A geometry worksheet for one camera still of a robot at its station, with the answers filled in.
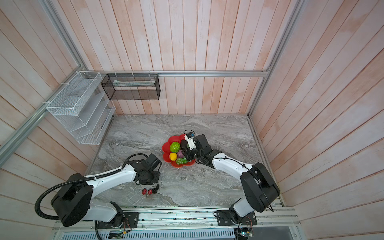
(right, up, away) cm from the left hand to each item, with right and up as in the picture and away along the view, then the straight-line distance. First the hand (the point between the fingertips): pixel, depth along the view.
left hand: (154, 183), depth 85 cm
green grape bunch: (+15, +12, +6) cm, 20 cm away
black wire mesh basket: (-21, +62, +20) cm, 69 cm away
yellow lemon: (+10, +14, +8) cm, 19 cm away
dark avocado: (+16, +21, +13) cm, 30 cm away
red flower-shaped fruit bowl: (+5, +18, +13) cm, 23 cm away
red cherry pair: (-5, -3, -3) cm, 7 cm away
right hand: (+16, +18, +3) cm, 25 cm away
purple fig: (+14, +15, +8) cm, 22 cm away
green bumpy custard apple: (+11, +20, +9) cm, 24 cm away
